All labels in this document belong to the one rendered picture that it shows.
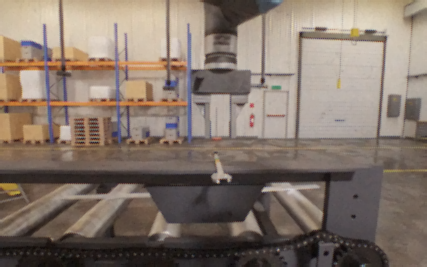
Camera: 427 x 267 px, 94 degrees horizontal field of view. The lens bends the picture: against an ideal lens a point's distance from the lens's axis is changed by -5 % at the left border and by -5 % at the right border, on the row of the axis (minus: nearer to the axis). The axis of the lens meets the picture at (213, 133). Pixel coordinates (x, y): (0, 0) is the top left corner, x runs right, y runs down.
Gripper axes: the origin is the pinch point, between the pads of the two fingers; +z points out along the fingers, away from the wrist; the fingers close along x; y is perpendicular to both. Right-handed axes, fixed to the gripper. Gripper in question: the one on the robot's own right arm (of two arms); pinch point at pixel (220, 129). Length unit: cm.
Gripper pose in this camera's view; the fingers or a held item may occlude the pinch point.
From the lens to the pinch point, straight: 49.4
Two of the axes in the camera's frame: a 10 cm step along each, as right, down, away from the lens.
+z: 0.0, 9.9, 1.1
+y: 0.4, 1.1, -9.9
